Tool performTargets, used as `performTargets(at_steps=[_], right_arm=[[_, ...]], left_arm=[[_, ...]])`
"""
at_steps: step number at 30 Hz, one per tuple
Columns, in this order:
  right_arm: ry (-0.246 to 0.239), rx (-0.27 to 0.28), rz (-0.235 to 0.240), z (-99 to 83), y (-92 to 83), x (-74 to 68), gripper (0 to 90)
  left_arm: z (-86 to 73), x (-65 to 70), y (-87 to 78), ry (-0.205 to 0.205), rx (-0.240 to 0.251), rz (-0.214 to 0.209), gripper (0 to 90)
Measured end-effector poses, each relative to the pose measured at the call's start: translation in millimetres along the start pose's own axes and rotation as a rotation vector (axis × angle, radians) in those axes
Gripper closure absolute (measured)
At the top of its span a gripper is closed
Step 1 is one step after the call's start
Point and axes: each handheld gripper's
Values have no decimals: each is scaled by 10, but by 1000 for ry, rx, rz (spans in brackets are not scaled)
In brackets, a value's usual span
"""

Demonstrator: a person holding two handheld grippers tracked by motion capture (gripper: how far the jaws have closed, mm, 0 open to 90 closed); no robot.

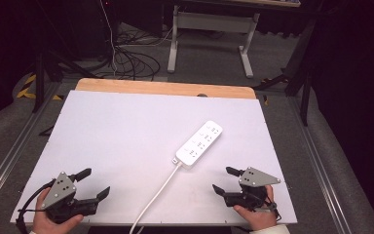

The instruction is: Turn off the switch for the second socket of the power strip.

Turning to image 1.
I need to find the white power strip cable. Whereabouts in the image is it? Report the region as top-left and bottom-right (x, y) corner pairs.
(129, 160), (184, 234)

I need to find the white sleeve cuff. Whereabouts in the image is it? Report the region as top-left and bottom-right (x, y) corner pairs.
(248, 223), (291, 234)

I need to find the aluminium rail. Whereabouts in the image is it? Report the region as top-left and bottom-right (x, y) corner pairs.
(0, 81), (63, 211)
(287, 96), (350, 234)

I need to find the black metal stand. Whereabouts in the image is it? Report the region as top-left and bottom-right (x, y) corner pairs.
(252, 18), (318, 127)
(32, 0), (95, 114)

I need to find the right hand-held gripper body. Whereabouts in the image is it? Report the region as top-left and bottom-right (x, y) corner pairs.
(224, 167), (281, 210)

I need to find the thin white hanging cable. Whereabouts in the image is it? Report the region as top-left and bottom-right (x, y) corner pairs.
(98, 0), (119, 74)

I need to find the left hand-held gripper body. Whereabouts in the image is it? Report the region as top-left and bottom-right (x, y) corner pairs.
(41, 171), (98, 225)

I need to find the white metal desk frame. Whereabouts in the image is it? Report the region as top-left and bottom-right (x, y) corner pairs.
(167, 4), (261, 79)

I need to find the person's right hand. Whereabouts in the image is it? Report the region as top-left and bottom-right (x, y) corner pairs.
(233, 184), (279, 232)

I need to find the white table cover board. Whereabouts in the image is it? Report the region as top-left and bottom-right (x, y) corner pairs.
(10, 90), (298, 226)

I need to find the tangle of black floor cables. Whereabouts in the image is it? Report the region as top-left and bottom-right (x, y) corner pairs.
(109, 30), (162, 81)

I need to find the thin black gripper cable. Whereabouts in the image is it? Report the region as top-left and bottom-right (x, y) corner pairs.
(263, 198), (282, 223)

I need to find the person's left hand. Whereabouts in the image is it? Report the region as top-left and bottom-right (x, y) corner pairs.
(31, 187), (85, 234)

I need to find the wooden desk top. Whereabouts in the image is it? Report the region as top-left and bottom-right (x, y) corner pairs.
(188, 0), (302, 9)

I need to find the white power strip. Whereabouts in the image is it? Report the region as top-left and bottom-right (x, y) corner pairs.
(174, 120), (224, 170)

